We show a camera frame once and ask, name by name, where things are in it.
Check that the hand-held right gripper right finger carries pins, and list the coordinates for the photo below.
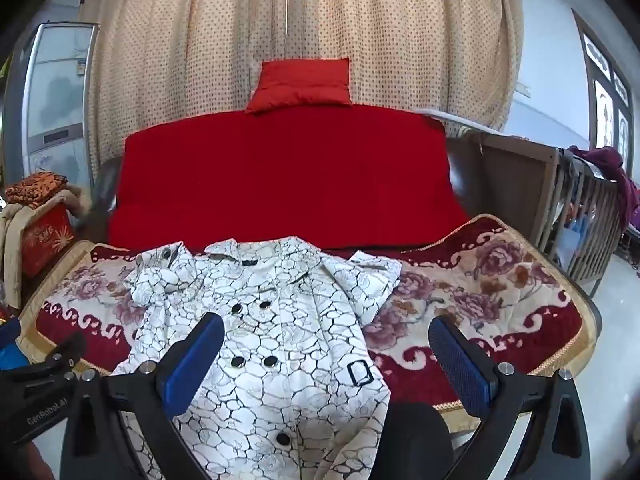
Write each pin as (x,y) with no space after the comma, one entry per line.
(460,365)

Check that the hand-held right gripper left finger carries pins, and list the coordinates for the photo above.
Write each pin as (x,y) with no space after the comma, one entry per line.
(192,365)

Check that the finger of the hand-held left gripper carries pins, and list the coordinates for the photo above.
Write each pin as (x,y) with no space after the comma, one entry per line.
(9,332)
(62,355)

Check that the white crackle-print coat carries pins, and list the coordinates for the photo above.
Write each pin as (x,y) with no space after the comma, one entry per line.
(280,360)

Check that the red box with clothes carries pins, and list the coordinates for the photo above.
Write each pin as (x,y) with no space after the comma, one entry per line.
(10,240)

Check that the floral red-bordered blanket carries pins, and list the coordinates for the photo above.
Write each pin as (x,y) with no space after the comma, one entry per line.
(475,280)

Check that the red cardboard box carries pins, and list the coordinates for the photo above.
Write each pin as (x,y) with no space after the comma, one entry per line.
(47,240)

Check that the orange patterned cloth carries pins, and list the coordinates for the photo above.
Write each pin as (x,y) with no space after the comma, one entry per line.
(37,187)

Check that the wooden crib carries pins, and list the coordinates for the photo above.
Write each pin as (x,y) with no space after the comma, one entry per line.
(595,220)

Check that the red sofa cover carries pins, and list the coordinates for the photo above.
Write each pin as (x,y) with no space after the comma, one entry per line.
(290,175)

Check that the white board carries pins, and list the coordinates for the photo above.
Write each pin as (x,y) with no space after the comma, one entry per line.
(460,119)

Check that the silver refrigerator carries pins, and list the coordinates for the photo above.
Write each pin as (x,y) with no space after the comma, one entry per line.
(55,85)

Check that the purple cloth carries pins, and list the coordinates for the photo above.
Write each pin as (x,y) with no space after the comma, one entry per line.
(607,160)

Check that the red pillow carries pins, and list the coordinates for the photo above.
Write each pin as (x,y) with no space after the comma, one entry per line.
(300,85)

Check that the beige dotted curtain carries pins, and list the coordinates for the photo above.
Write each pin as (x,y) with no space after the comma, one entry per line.
(200,60)

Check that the wooden framed window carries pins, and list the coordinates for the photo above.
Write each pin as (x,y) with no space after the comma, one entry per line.
(602,90)

